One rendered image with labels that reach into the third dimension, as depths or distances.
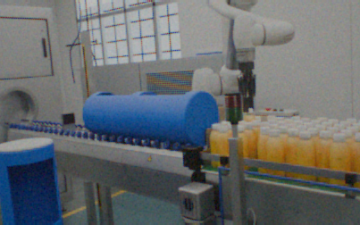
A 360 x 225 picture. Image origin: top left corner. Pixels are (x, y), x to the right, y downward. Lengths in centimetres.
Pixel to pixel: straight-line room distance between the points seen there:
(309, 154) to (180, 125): 65
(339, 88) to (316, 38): 61
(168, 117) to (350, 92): 286
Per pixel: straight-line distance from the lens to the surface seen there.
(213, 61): 352
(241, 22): 172
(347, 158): 137
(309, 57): 447
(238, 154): 131
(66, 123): 282
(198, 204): 152
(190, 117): 179
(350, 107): 439
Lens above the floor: 136
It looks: 7 degrees down
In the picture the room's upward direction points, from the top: 4 degrees counter-clockwise
